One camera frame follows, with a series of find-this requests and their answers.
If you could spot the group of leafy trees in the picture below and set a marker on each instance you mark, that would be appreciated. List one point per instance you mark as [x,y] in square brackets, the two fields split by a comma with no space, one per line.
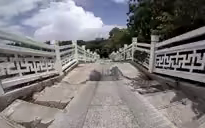
[118,38]

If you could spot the white stone bridge railing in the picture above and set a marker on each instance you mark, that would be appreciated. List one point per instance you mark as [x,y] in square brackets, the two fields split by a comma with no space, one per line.
[153,53]
[58,57]

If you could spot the grey stone steps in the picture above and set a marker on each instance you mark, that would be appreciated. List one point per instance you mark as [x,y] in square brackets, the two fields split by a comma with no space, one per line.
[178,111]
[53,95]

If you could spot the large dark leafy trees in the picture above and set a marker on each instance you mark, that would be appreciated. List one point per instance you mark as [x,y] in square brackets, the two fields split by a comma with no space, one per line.
[171,16]

